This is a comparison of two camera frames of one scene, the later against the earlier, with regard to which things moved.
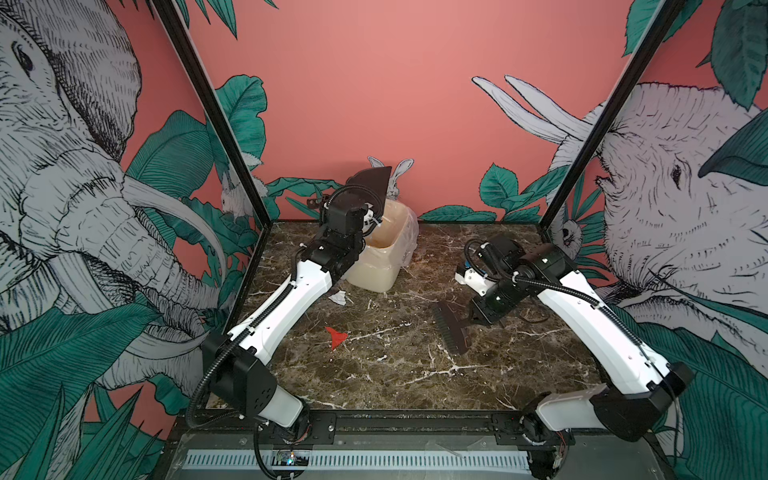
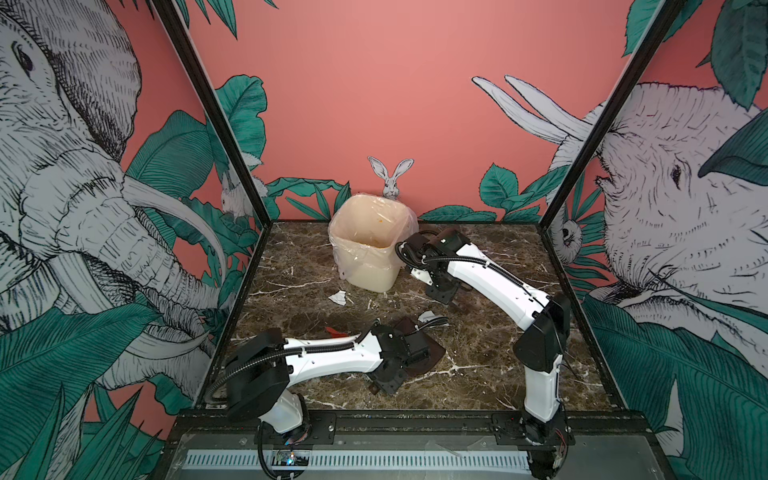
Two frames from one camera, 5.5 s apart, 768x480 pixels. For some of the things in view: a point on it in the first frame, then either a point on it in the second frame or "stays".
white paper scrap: [339, 297] stays
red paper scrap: [337, 338] stays
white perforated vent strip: [361, 460] stays
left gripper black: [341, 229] -> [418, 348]
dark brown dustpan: [368, 188] -> [437, 351]
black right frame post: [588, 151] stays
